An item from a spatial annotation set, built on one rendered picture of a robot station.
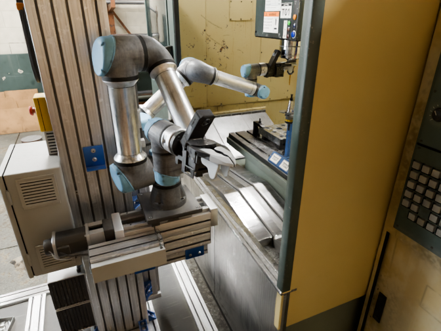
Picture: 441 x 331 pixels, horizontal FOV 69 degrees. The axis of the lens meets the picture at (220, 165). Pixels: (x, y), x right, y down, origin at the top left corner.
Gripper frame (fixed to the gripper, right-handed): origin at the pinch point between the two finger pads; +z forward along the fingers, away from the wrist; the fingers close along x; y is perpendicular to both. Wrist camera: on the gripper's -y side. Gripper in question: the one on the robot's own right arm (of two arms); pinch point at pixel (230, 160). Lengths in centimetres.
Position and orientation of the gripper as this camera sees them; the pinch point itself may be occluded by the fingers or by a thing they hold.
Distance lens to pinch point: 69.6
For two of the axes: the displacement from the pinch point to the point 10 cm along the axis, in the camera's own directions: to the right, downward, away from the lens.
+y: -1.1, 9.3, 3.4
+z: 6.1, 3.4, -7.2
